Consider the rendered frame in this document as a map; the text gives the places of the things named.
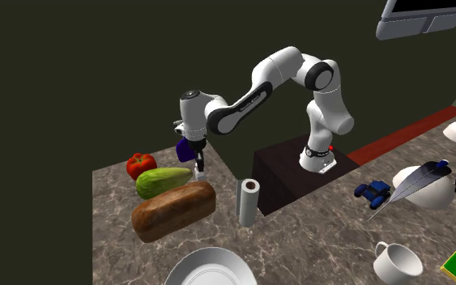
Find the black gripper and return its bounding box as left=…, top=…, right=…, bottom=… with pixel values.
left=186, top=135, right=208, bottom=182

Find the dark blue cup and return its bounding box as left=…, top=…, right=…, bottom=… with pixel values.
left=175, top=136, right=197, bottom=164

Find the green squash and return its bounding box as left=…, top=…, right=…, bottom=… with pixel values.
left=135, top=167, right=194, bottom=201

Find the brown bread loaf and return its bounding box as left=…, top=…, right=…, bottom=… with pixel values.
left=130, top=181, right=218, bottom=244

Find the red tomato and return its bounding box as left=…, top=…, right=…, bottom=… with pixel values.
left=126, top=152, right=158, bottom=181

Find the white paper towel roll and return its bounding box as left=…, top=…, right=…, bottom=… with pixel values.
left=235, top=177, right=262, bottom=228

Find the dark robot stand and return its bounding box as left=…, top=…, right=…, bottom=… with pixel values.
left=252, top=134, right=361, bottom=217

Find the white plate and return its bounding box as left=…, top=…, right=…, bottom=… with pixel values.
left=163, top=246, right=259, bottom=285

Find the blue toy car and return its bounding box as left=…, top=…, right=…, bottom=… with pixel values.
left=353, top=180, right=392, bottom=211

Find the white mug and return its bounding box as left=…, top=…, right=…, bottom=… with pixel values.
left=372, top=240, right=424, bottom=285

